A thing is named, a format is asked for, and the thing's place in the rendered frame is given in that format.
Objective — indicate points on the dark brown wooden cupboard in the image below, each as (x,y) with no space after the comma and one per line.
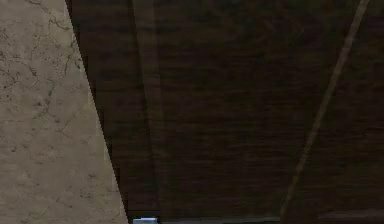
(226,110)

